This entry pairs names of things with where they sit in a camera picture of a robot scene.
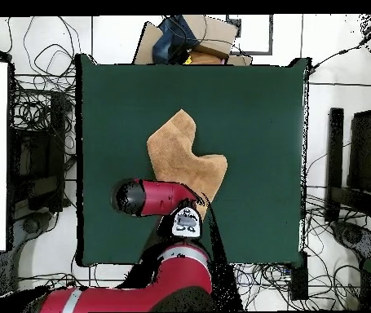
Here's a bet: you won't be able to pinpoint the orange terry towel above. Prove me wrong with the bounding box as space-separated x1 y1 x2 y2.
146 108 229 220

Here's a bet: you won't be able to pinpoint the dark green table cloth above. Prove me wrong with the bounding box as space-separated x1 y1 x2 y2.
74 53 311 267

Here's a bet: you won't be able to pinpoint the orange-brown cloth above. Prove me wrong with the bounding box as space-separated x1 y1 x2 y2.
186 48 230 65

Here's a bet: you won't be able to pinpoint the blue jeans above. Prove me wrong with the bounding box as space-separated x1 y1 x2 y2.
152 15 202 65

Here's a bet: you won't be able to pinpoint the brown cardboard sheet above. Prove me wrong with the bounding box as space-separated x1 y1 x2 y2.
132 21 164 65

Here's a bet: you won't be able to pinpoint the brown cardboard box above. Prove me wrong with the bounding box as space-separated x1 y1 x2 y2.
180 14 240 56

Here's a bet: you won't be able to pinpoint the black equipment stand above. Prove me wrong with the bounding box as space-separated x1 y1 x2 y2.
8 90 72 213

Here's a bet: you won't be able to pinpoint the black power strip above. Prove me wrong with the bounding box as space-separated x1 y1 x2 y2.
289 252 309 302

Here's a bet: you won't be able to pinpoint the dark-framed white board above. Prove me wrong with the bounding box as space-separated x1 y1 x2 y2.
226 14 274 55

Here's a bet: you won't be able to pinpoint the black wheeled stand base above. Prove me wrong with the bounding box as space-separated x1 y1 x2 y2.
8 209 62 262

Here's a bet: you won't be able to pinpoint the black chair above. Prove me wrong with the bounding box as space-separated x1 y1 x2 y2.
347 108 371 196

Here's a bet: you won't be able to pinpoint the black upright post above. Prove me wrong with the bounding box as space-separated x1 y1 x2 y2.
325 107 345 224

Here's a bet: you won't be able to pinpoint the black cable tangle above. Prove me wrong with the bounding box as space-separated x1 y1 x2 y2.
233 195 364 311
7 15 82 154

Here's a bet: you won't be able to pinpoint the black cable with adapter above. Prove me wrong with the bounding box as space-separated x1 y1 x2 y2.
308 14 371 82

